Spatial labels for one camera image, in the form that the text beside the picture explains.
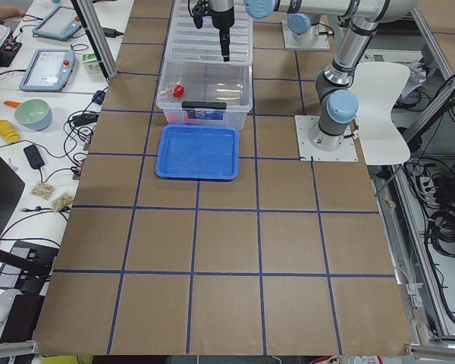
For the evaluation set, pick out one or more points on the black box handle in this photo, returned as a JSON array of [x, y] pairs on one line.
[[204, 105]]

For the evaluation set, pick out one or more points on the clear plastic box lid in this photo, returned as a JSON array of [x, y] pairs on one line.
[[186, 43]]

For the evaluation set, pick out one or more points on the near teach pendant tablet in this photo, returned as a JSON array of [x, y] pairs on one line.
[[48, 71]]

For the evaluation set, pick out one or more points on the yellow toy stack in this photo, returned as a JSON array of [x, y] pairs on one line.
[[8, 132]]

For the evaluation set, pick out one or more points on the white chair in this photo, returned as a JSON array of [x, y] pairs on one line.
[[377, 86]]

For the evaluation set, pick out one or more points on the aluminium frame post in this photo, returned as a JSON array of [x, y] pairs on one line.
[[95, 34]]

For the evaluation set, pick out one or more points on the clear plastic storage box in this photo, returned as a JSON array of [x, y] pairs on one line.
[[205, 94]]

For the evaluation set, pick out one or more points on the far teach pendant tablet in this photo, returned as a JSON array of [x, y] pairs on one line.
[[61, 24]]

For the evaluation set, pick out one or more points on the teach pendant tablet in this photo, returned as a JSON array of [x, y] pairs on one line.
[[61, 24], [48, 71]]

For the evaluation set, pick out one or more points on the green bowl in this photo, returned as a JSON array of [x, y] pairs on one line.
[[34, 114]]

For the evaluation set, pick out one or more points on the red block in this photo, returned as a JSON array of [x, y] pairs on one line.
[[178, 91]]

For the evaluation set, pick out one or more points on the green white carton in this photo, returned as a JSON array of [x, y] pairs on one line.
[[91, 63]]

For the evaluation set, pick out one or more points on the black power adapter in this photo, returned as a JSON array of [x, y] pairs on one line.
[[34, 157]]

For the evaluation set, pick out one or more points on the blue plastic tray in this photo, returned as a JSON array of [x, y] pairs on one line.
[[199, 152]]

